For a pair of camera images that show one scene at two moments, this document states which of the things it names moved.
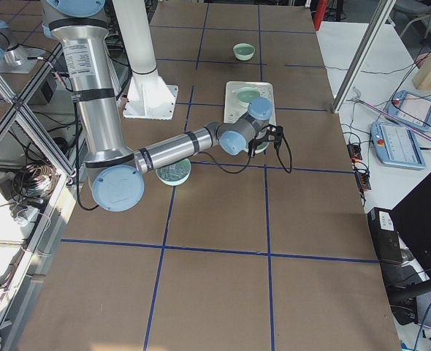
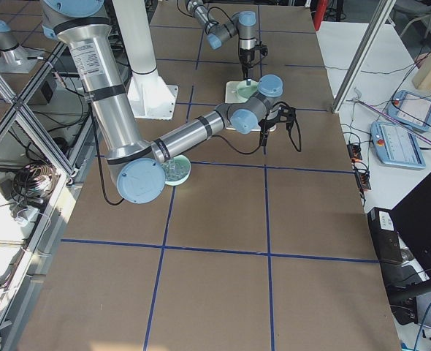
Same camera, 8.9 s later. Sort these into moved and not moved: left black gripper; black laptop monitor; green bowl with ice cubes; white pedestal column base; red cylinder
Moved: left black gripper
Not moved: green bowl with ice cubes; red cylinder; black laptop monitor; white pedestal column base
